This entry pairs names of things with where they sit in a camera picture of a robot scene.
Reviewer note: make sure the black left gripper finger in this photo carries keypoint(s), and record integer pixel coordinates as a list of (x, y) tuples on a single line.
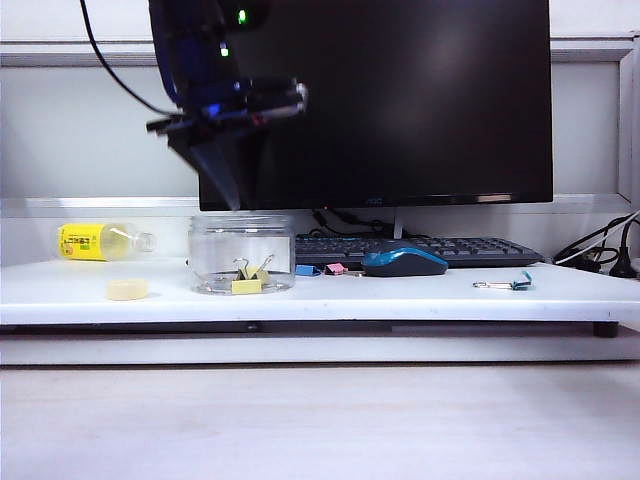
[(210, 165), (246, 165)]

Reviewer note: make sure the black board foot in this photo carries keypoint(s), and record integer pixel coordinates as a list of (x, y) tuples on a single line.
[(605, 330)]

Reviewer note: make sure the black and blue mouse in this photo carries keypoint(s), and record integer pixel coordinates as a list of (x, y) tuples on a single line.
[(405, 265)]

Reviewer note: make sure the silver monitor stand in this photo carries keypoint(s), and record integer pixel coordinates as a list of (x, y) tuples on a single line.
[(398, 225)]

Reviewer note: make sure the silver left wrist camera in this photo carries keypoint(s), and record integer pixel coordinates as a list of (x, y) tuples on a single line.
[(301, 97)]

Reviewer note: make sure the white raised desk board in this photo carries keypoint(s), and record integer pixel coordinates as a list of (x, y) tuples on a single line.
[(350, 300)]

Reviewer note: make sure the blue binder clip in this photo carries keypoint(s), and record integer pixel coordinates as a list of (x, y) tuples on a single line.
[(305, 270)]

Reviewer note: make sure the pink binder clip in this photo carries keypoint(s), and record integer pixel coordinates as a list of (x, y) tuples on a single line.
[(334, 270)]

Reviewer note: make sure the black computer keyboard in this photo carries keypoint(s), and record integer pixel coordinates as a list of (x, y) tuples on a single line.
[(475, 252)]

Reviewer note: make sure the yellow label plastic bottle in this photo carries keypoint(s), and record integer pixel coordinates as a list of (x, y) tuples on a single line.
[(80, 242)]

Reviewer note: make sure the yellow binder clip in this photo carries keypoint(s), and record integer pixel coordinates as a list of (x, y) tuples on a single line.
[(252, 272), (246, 287)]

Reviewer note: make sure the black computer monitor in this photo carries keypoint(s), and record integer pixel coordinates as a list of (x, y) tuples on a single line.
[(400, 100)]

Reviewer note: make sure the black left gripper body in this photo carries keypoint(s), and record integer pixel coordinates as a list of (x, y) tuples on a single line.
[(225, 107)]

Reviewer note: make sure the round transparent plastic jar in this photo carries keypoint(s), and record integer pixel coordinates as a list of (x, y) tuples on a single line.
[(240, 240)]

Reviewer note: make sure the black power plug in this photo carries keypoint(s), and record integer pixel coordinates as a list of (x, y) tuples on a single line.
[(625, 265)]

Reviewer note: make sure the teal binder clip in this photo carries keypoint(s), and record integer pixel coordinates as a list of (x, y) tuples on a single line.
[(521, 284)]

